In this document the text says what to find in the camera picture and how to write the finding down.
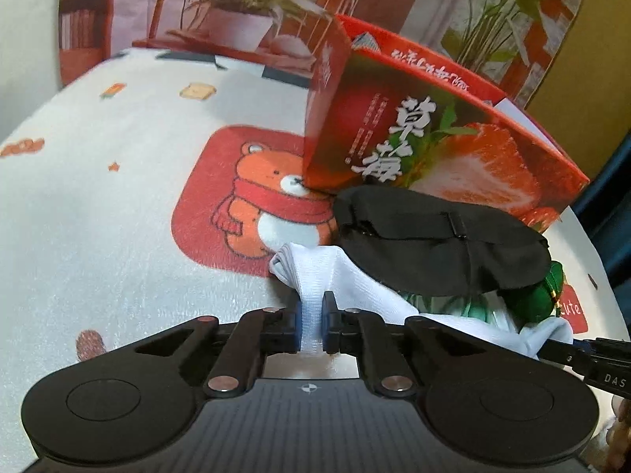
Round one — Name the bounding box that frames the yellow wooden panel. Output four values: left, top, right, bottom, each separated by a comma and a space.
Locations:
527, 0, 631, 178

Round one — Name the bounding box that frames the white cartoon bear table mat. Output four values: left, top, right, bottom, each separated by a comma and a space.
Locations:
1, 50, 611, 472

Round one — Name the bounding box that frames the green white plush item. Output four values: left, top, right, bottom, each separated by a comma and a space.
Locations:
402, 261, 566, 332

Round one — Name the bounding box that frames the printed living room backdrop cloth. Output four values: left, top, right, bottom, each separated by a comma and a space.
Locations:
59, 0, 582, 105

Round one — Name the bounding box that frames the red strawberry cardboard box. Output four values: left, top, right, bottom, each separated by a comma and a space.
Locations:
302, 15, 588, 232

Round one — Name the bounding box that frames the white sock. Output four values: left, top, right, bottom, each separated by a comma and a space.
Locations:
269, 244, 573, 358

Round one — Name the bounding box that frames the black sleep eye mask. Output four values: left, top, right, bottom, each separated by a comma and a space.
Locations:
332, 186, 551, 297

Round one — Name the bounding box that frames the person's hand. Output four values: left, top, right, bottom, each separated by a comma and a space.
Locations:
603, 396, 631, 472

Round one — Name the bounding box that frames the blue curtain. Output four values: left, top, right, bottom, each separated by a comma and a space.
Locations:
572, 134, 631, 313

